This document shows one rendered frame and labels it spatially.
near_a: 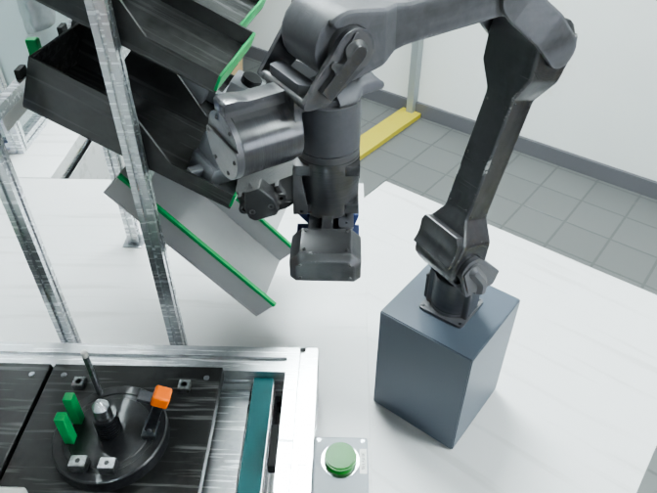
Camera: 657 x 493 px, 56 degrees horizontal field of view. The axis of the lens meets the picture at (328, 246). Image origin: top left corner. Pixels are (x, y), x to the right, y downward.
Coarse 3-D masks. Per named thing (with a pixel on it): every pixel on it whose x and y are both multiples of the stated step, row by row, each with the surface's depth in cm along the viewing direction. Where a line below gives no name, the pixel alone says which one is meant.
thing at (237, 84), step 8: (240, 72) 91; (248, 72) 90; (232, 80) 89; (240, 80) 90; (248, 80) 89; (256, 80) 90; (232, 88) 89; (240, 88) 89; (248, 88) 90; (208, 96) 93
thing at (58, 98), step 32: (64, 32) 76; (32, 64) 71; (64, 64) 80; (96, 64) 84; (128, 64) 83; (32, 96) 74; (64, 96) 73; (96, 96) 72; (160, 96) 85; (192, 96) 84; (96, 128) 75; (160, 128) 83; (192, 128) 86; (160, 160) 76; (224, 192) 77
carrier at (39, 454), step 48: (48, 384) 84; (96, 384) 79; (144, 384) 84; (192, 384) 84; (48, 432) 79; (96, 432) 76; (144, 432) 75; (192, 432) 79; (48, 480) 74; (96, 480) 71; (144, 480) 74; (192, 480) 74
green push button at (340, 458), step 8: (328, 448) 77; (336, 448) 77; (344, 448) 77; (352, 448) 77; (328, 456) 76; (336, 456) 76; (344, 456) 76; (352, 456) 76; (328, 464) 75; (336, 464) 75; (344, 464) 75; (352, 464) 75; (336, 472) 75; (344, 472) 75
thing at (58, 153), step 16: (48, 128) 161; (64, 128) 161; (32, 144) 155; (48, 144) 155; (64, 144) 155; (80, 144) 159; (96, 144) 170; (16, 160) 149; (32, 160) 149; (48, 160) 149; (64, 160) 150; (80, 160) 160; (96, 160) 170; (32, 176) 144; (48, 176) 144; (64, 176) 154; (80, 176) 160; (96, 176) 170
